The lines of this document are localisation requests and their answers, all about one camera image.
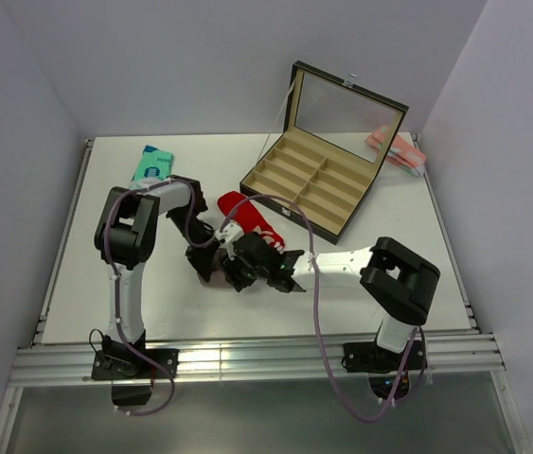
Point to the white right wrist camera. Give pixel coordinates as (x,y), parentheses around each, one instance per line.
(229,233)

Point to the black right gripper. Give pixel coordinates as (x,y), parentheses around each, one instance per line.
(231,269)

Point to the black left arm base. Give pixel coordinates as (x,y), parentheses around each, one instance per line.
(131,383)

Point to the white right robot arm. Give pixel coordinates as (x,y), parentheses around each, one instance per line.
(400,281)

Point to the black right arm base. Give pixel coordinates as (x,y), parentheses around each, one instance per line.
(382,366)

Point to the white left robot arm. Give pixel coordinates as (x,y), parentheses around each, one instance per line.
(126,237)

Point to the black compartment display box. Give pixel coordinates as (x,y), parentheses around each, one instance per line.
(327,147)

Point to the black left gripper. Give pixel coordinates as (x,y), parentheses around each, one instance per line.
(202,258)

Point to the pink patterned sock pair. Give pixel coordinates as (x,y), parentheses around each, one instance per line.
(401,153)

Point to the aluminium front rail frame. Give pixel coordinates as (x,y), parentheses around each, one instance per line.
(463,404)

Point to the red sock with white print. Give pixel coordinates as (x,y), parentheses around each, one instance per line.
(250,219)

